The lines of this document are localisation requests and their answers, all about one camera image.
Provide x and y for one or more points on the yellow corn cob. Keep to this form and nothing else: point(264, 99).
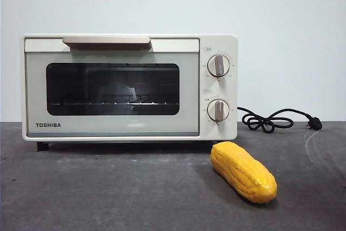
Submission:
point(243, 172)

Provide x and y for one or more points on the cream oven knob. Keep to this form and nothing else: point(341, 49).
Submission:
point(218, 65)
point(218, 110)

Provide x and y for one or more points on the cream Toshiba toaster oven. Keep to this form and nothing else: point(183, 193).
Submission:
point(219, 44)

